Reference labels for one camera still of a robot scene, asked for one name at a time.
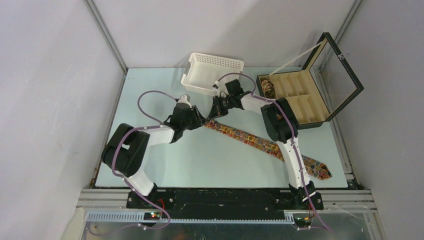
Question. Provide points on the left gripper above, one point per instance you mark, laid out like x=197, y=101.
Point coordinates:
x=199, y=120

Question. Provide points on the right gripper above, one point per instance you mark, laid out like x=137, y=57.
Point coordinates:
x=217, y=110

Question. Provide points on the white perforated plastic basket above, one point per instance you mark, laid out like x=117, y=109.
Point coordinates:
x=203, y=70

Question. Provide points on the colourful patterned tie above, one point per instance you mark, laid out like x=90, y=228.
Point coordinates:
x=313, y=167

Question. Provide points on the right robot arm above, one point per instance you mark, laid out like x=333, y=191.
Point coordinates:
x=281, y=126

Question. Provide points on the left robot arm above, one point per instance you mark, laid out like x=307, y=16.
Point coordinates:
x=125, y=150

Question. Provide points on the rolled tie far compartment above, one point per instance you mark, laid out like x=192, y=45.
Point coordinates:
x=268, y=89

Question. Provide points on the black compartment tie box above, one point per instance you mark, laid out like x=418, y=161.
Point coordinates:
x=321, y=89

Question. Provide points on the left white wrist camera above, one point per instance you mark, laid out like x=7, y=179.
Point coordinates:
x=184, y=100

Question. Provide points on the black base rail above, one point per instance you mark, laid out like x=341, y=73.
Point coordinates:
x=225, y=203

